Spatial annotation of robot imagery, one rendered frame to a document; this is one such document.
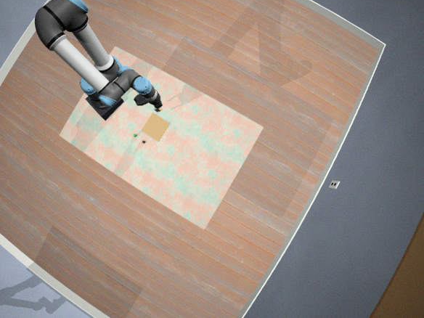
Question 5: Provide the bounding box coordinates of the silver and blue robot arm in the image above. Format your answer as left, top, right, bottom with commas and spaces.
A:
35, 0, 155, 110

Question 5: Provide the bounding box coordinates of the tan flat mat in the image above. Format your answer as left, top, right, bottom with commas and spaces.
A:
142, 113, 170, 141

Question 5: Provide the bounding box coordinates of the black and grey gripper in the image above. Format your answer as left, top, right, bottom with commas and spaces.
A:
134, 89, 163, 112

